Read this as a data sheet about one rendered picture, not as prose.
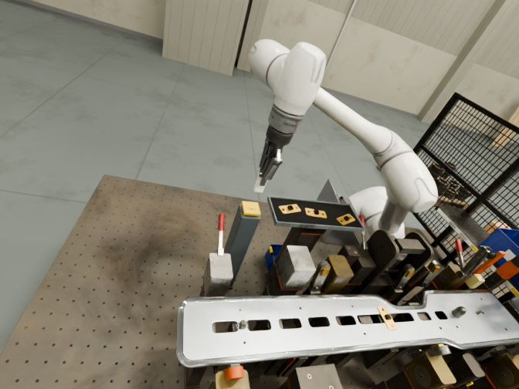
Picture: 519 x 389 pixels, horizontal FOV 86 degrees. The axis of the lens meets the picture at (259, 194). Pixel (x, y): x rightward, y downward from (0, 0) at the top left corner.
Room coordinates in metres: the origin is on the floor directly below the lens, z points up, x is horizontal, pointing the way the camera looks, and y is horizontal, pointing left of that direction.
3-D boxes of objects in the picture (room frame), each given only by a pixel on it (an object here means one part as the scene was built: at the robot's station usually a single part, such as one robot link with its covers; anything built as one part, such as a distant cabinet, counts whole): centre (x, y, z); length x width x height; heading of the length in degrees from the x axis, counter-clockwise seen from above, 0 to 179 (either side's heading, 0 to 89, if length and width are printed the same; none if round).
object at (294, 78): (0.76, 0.02, 1.61); 0.13 x 0.11 x 0.16; 40
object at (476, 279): (0.98, -1.02, 0.88); 0.04 x 0.04 x 0.37; 24
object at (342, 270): (0.74, -0.36, 0.89); 0.12 x 0.08 x 0.38; 24
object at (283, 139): (0.75, 0.01, 1.43); 0.08 x 0.07 x 0.09; 24
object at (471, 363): (0.58, -0.90, 0.84); 0.10 x 0.05 x 0.29; 24
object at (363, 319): (0.61, -0.50, 0.84); 0.12 x 0.05 x 0.29; 24
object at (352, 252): (0.80, -0.40, 0.90); 0.05 x 0.05 x 0.40; 24
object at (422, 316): (0.72, -0.74, 0.84); 0.12 x 0.05 x 0.29; 24
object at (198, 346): (0.63, -0.56, 1.00); 1.38 x 0.22 x 0.02; 114
